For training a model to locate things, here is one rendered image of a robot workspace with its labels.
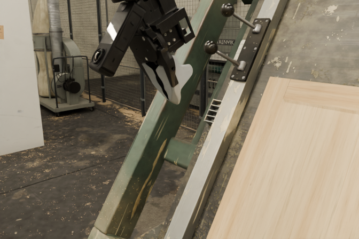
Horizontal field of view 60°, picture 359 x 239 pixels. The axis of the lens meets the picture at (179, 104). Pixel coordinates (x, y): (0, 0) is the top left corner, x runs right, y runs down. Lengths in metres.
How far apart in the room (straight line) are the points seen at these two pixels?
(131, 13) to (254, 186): 0.49
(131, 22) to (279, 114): 0.47
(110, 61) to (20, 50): 3.65
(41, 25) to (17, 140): 2.63
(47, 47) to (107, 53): 5.76
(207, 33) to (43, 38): 5.23
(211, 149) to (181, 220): 0.19
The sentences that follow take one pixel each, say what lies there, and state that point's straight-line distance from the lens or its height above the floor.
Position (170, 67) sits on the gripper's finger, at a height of 1.42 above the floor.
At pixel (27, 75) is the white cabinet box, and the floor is 0.91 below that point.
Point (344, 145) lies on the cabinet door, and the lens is 0.74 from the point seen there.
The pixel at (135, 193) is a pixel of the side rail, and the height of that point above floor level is 0.99.
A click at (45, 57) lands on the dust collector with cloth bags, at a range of 6.18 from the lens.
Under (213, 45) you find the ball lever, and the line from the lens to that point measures 0.82.
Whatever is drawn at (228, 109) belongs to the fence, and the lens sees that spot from 0.84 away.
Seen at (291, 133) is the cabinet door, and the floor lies 1.24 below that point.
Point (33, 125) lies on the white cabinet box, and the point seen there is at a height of 0.29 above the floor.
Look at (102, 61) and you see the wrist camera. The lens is 0.45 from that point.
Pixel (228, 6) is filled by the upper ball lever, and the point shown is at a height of 1.53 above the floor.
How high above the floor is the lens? 1.48
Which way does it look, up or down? 14 degrees down
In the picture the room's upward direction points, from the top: straight up
